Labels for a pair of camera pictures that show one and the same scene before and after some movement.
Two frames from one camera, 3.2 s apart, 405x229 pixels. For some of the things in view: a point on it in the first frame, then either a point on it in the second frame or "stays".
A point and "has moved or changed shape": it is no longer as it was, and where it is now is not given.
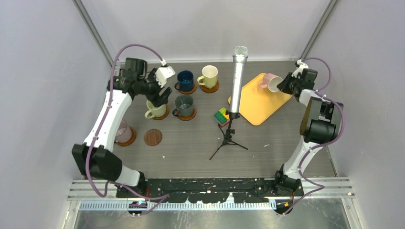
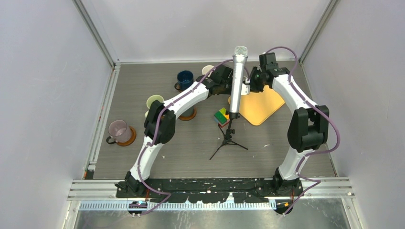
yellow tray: (258, 104) stays
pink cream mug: (271, 81) has moved or changed shape
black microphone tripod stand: (229, 132) stays
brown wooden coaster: (189, 117) stays
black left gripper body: (151, 88) -> (226, 88)
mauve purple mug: (123, 134) stays
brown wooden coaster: (132, 139) stays
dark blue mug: (185, 80) stays
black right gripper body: (290, 83) -> (255, 78)
